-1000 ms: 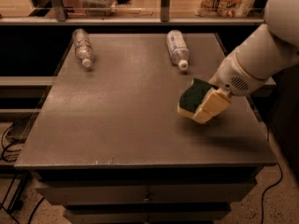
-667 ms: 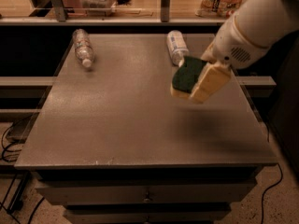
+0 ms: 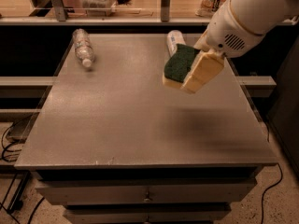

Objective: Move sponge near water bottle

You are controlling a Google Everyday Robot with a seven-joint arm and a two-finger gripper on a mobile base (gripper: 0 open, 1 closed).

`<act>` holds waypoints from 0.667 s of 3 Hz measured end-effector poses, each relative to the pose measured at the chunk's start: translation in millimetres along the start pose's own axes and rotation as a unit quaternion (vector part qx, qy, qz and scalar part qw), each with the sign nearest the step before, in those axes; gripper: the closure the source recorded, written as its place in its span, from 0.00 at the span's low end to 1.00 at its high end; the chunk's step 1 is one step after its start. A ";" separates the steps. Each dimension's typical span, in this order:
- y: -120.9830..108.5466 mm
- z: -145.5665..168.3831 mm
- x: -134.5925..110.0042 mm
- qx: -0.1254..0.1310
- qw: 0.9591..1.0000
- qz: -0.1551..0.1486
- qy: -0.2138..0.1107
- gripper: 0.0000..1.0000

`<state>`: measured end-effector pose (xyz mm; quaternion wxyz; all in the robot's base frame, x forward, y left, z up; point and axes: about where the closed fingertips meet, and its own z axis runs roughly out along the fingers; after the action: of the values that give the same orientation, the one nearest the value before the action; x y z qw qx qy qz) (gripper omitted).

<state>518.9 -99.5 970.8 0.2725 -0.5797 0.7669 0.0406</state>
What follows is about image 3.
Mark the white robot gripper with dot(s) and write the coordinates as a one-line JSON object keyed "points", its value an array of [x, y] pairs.
{"points": [[224, 34]]}

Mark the green and yellow sponge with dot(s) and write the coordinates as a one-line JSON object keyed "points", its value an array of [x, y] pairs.
{"points": [[179, 65]]}

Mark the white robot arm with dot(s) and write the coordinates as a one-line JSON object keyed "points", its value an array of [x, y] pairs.
{"points": [[260, 16]]}

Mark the clear plastic bottle right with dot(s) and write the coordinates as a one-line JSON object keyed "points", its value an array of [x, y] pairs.
{"points": [[174, 39]]}

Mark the clear plastic bottle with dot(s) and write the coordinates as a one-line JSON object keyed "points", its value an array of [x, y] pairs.
{"points": [[174, 39], [83, 48]]}

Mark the clear plastic bottle left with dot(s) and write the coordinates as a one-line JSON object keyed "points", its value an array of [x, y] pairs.
{"points": [[83, 48]]}

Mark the clear plastic storage box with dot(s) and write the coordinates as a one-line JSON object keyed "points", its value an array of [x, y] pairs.
{"points": [[98, 7]]}

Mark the grey drawer cabinet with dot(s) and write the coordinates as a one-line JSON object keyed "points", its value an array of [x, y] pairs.
{"points": [[119, 124]]}

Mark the upper grey drawer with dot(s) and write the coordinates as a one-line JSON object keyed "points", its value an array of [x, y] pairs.
{"points": [[94, 192]]}

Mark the grey drawer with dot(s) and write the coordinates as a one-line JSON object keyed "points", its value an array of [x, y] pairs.
{"points": [[94, 192], [174, 213]]}

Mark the lower grey drawer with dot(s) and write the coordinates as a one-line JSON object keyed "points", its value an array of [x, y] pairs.
{"points": [[174, 213]]}

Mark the grey metal shelf rail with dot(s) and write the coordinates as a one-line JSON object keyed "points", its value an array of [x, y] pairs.
{"points": [[124, 13]]}

